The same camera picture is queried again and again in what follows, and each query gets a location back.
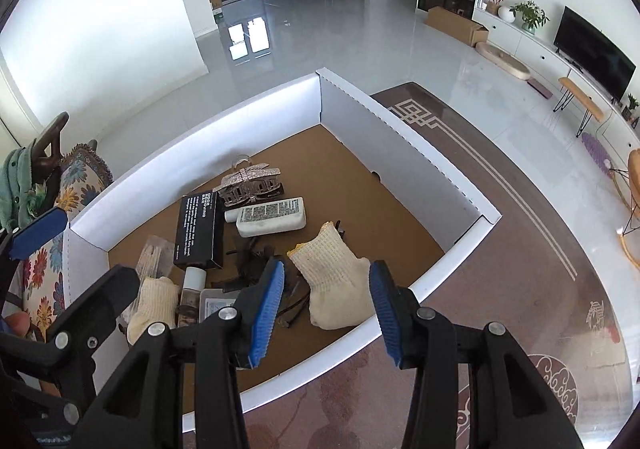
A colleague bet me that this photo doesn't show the cotton swab packet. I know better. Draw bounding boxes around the cotton swab packet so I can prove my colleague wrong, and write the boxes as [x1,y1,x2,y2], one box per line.
[135,236,173,280]

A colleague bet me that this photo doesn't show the bushy potted plant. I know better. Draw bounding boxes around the bushy potted plant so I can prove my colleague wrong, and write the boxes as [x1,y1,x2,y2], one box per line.
[509,0,550,35]

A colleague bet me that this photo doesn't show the person's left hand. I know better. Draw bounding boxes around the person's left hand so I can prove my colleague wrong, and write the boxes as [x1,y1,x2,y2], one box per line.
[7,311,31,337]

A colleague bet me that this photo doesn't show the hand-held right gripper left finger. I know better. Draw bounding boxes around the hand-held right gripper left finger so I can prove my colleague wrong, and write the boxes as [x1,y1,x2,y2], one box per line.
[82,256,286,449]

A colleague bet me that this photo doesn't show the orange lounge chair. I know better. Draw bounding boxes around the orange lounge chair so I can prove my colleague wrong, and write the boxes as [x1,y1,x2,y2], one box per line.
[610,149,640,275]

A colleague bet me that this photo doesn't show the cream knit glove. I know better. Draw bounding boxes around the cream knit glove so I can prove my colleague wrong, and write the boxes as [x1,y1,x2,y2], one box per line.
[126,276,181,346]
[287,222,373,330]

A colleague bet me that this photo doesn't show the black soap box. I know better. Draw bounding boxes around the black soap box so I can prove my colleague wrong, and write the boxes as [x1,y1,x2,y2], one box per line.
[173,192,226,270]

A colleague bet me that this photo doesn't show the white tube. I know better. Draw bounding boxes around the white tube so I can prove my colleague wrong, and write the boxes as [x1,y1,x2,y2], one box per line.
[224,198,307,238]

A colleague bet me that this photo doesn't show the beige cat scratcher bed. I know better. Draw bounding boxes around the beige cat scratcher bed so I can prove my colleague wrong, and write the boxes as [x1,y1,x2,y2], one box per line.
[475,42,532,80]

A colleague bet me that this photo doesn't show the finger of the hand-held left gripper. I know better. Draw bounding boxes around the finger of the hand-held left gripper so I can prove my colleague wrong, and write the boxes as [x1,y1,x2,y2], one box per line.
[0,208,68,262]
[39,265,141,372]

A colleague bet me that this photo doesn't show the clear glasses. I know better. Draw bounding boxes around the clear glasses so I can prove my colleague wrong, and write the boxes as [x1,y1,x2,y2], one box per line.
[220,222,346,330]

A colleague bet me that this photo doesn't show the clear bottle with white cap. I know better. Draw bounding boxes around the clear bottle with white cap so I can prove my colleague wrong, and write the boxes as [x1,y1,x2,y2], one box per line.
[176,267,207,327]

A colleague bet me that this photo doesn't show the purple mat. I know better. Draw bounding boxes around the purple mat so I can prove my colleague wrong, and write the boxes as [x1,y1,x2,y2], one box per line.
[581,132,618,177]

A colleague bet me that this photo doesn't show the wooden bench with metal legs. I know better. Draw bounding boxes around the wooden bench with metal legs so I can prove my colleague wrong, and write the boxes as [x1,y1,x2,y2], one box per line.
[554,76,606,138]

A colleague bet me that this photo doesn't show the green cloth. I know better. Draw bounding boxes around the green cloth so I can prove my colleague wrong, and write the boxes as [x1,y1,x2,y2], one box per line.
[0,146,46,230]

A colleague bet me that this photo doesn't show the flat screen television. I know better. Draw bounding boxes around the flat screen television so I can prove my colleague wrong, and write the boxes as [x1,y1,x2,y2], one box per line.
[553,6,637,102]

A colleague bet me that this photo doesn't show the floral cushion chair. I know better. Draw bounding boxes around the floral cushion chair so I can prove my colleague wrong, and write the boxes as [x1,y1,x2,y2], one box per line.
[0,112,113,345]

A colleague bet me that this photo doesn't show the brown cardboard box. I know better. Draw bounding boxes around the brown cardboard box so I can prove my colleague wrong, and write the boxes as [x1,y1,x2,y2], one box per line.
[425,6,490,47]

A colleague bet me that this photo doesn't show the rhinestone bow hair clip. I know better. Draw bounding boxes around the rhinestone bow hair clip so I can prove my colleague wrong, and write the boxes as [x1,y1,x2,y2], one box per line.
[212,156,286,208]

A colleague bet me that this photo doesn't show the white television cabinet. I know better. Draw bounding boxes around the white television cabinet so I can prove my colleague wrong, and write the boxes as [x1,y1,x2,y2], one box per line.
[472,9,640,170]

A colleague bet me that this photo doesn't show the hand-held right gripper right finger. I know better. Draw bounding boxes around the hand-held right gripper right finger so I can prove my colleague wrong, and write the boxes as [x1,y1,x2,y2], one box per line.
[369,260,571,449]

